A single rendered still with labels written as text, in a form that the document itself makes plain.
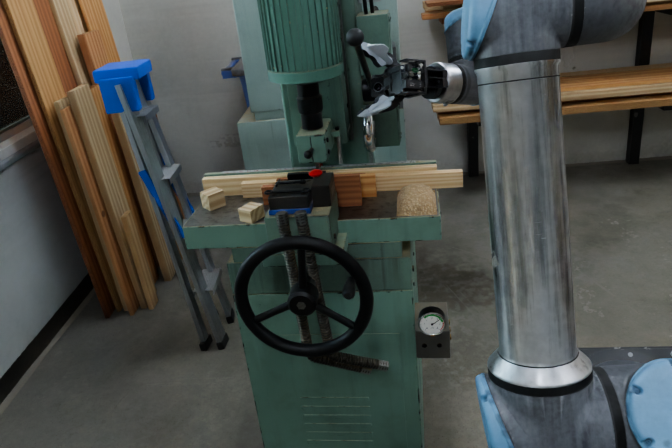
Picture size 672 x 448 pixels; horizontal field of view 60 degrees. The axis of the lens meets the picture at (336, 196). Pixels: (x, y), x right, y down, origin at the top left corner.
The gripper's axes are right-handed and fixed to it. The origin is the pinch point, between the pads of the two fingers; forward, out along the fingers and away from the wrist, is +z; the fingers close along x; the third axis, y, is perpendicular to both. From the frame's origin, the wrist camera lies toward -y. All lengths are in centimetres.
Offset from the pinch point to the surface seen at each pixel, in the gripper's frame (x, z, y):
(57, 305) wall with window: 69, 39, -189
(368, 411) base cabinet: 81, -17, -26
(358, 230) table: 32.0, -5.8, -9.2
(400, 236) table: 33.8, -13.4, -3.8
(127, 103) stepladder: -10, 22, -108
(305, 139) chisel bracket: 10.5, 1.1, -19.4
